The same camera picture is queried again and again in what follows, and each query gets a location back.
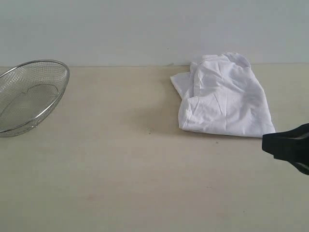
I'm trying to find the white shirt with red print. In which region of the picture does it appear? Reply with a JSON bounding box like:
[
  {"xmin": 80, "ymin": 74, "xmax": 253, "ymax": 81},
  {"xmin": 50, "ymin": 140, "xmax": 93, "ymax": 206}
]
[{"xmin": 170, "ymin": 52, "xmax": 275, "ymax": 138}]

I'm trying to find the metal wire mesh basket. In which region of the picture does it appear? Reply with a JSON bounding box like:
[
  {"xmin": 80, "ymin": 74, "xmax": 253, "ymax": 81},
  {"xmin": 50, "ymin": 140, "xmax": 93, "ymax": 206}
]
[{"xmin": 0, "ymin": 59, "xmax": 70, "ymax": 137}]

